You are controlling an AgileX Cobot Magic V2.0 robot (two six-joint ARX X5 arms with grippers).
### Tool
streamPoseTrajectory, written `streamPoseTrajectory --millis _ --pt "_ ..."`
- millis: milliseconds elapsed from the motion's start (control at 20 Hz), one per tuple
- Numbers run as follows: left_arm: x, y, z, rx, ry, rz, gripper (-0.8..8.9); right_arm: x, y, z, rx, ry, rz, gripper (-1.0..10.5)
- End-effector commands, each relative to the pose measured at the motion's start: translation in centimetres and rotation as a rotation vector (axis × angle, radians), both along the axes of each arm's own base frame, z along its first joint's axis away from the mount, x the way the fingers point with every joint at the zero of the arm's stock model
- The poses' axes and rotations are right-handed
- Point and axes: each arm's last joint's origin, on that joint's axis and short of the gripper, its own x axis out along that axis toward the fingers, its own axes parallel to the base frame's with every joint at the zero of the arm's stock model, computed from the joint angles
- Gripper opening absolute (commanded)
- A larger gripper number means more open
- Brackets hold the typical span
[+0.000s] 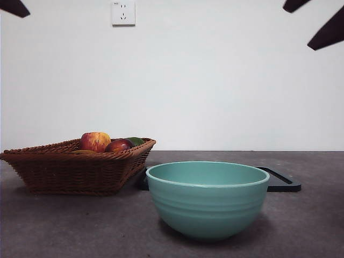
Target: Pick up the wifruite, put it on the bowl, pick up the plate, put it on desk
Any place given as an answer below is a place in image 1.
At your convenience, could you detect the green fruit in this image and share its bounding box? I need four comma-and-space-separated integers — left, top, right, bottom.
125, 137, 145, 147

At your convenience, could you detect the dark red plum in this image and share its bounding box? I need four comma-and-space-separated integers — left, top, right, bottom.
104, 138, 135, 153

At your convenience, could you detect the teal ribbed bowl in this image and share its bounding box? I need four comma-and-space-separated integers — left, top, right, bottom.
145, 160, 270, 242

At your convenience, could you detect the red yellow apple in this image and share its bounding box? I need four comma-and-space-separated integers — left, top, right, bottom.
80, 131, 112, 153

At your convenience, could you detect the dark rectangular tray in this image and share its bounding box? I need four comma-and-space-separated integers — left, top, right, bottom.
140, 166, 302, 192

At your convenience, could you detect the brown wicker basket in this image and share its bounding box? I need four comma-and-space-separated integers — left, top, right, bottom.
0, 137, 157, 196

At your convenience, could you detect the white wall socket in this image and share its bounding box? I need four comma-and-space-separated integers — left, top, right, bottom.
111, 0, 136, 27

